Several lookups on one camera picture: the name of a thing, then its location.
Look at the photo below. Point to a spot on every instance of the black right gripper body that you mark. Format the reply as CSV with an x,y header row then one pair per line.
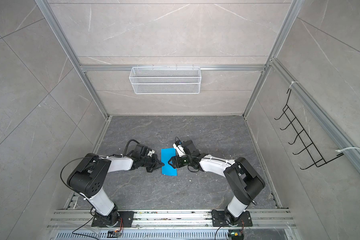
x,y
185,160

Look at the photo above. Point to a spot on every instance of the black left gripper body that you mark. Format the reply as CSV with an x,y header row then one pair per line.
x,y
152,163

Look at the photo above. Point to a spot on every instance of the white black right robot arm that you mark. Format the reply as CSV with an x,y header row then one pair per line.
x,y
242,178

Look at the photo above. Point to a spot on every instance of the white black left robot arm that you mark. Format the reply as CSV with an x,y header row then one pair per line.
x,y
124,162

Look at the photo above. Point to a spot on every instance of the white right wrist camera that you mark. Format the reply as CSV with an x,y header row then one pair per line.
x,y
179,149

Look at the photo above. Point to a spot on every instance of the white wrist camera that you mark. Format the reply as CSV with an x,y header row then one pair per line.
x,y
179,149
151,152

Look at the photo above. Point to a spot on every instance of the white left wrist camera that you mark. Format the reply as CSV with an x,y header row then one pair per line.
x,y
151,152

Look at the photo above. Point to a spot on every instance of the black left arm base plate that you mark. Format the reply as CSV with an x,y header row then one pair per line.
x,y
113,220

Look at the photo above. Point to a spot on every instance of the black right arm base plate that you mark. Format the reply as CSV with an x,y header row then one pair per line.
x,y
224,218

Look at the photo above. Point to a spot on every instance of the white wire mesh basket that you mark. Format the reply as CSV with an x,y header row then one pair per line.
x,y
166,80

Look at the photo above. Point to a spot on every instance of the aluminium front rail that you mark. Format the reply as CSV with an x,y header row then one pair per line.
x,y
181,219

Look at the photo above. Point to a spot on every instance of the black wire hook rack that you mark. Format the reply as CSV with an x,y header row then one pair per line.
x,y
303,136

